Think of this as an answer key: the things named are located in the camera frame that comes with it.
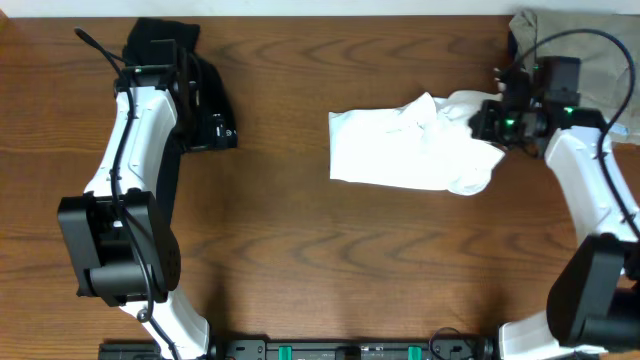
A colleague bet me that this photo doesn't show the white t-shirt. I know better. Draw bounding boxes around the white t-shirt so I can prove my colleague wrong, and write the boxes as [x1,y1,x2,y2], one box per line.
[328,90,505,196]

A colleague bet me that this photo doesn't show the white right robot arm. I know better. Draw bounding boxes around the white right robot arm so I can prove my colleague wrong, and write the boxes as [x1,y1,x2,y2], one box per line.
[470,100,639,359]

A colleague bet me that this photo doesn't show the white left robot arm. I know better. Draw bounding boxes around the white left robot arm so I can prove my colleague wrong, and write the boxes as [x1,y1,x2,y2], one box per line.
[57,86,238,359]

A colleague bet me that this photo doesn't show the light blue folded cloth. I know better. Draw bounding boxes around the light blue folded cloth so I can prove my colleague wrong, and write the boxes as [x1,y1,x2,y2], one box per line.
[608,123,633,144]

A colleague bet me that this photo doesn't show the black garment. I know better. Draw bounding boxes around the black garment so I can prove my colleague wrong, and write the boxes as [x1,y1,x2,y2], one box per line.
[74,17,239,299]

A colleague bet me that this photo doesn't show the khaki grey garment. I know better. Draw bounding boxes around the khaki grey garment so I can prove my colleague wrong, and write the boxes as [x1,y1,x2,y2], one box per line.
[509,9,639,120]

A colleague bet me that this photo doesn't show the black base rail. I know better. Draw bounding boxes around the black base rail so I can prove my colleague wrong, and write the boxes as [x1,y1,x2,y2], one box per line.
[97,334,501,360]

